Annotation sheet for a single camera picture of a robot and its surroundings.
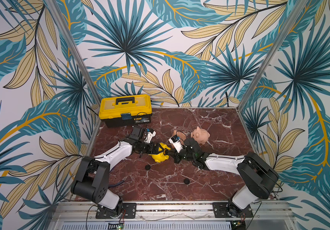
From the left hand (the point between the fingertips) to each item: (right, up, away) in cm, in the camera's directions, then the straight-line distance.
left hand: (157, 151), depth 86 cm
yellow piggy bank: (+1, -3, -3) cm, 4 cm away
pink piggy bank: (+28, +9, +7) cm, 30 cm away
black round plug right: (+17, -16, -4) cm, 24 cm away
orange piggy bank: (+14, +8, +6) cm, 18 cm away
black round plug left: (-6, -10, +2) cm, 12 cm away
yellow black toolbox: (-22, +26, +12) cm, 36 cm away
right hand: (+6, 0, 0) cm, 6 cm away
